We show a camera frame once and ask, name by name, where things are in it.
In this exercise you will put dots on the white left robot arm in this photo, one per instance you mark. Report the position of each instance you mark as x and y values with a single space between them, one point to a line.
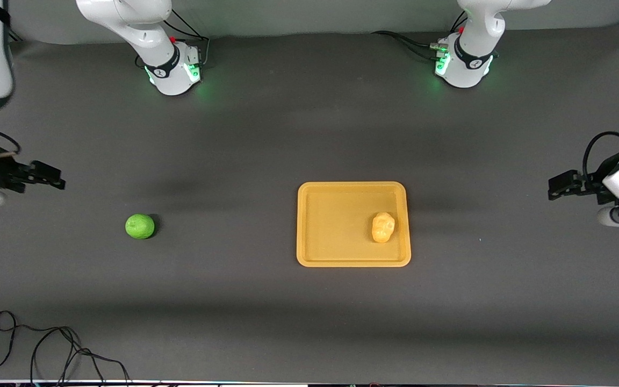
476 54

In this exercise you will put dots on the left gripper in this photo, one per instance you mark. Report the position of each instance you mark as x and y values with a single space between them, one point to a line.
592 185

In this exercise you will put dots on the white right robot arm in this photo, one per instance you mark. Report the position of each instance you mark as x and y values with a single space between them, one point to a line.
143 32

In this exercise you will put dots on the yellow potato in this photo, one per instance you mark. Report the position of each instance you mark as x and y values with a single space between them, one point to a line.
383 227

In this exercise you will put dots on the orange plastic tray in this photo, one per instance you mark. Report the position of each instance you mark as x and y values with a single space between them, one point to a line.
336 231

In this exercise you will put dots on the aluminium frame rail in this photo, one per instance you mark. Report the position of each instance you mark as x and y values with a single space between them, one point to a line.
13 36

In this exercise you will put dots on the dark grey table mat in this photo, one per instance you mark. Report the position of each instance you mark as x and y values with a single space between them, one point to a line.
288 134

